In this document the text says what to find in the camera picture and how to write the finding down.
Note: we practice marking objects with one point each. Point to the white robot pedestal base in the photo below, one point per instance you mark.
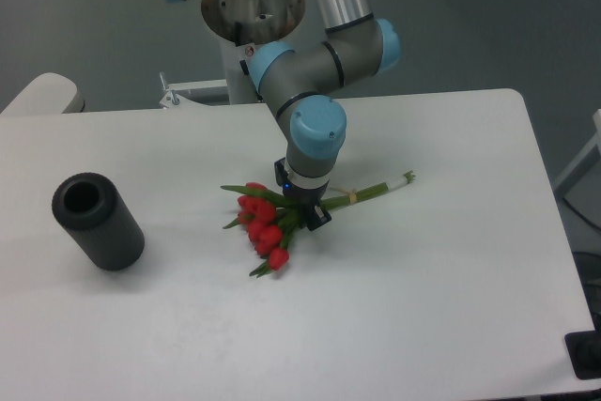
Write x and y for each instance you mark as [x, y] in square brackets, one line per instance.
[235, 67]

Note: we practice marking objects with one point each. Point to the red tulip bouquet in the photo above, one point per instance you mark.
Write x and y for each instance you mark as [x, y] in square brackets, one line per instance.
[271, 220]

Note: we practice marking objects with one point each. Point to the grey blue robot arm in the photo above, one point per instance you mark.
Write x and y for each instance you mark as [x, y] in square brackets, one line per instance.
[297, 86]

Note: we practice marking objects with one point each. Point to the white furniture at right edge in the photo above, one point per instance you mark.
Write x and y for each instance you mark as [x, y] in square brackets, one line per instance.
[584, 161]

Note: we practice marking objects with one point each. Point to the black ribbed cylindrical vase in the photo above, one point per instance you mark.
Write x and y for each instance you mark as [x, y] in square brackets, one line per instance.
[90, 209]

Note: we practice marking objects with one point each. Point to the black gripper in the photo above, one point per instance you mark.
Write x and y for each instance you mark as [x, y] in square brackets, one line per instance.
[312, 214]

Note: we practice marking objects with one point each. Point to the black box at table edge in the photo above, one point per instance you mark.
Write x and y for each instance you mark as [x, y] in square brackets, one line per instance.
[584, 352]

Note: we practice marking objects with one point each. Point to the white chair armrest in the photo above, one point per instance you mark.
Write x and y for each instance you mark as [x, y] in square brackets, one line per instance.
[48, 94]

